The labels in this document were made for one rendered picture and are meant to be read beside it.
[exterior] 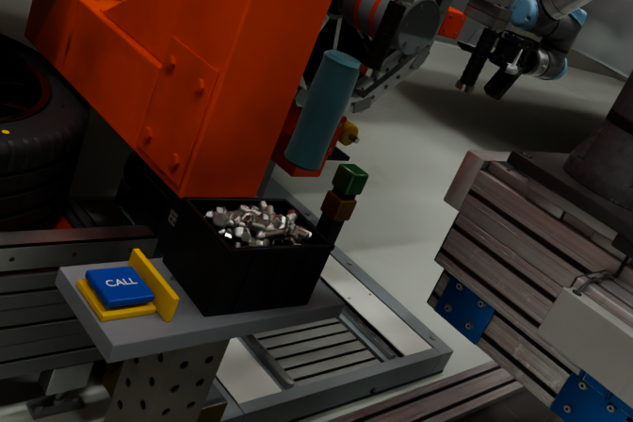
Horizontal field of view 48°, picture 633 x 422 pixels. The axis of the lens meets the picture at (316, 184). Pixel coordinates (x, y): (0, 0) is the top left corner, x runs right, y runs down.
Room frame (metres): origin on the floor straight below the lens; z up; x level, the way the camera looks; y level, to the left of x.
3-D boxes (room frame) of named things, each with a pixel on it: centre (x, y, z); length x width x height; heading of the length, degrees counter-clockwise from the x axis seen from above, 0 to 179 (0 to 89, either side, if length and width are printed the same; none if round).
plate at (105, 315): (0.81, 0.19, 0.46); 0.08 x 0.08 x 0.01; 50
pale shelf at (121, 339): (0.94, 0.08, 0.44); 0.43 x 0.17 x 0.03; 140
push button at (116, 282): (0.81, 0.19, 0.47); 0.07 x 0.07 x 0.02; 50
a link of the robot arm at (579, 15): (1.88, -0.41, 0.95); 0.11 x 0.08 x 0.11; 130
